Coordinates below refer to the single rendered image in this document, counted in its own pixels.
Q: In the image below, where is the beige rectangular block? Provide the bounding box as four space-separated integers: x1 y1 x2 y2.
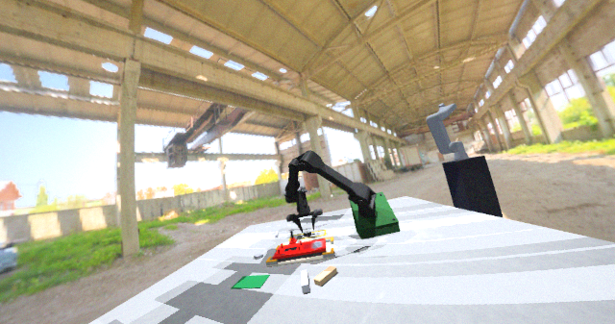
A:
314 266 337 286

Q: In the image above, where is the green flat rectangular patch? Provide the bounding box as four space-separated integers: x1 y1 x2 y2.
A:
231 275 270 289

